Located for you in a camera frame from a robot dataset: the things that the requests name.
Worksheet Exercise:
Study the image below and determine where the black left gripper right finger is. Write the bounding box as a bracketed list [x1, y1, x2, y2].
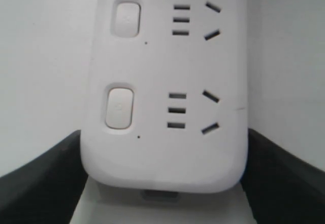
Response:
[240, 129, 324, 223]

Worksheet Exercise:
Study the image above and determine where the white five-outlet power strip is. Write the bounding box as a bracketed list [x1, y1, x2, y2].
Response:
[80, 0, 248, 194]

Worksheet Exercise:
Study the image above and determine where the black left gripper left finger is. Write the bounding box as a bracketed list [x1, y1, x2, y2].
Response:
[1, 131, 88, 223]

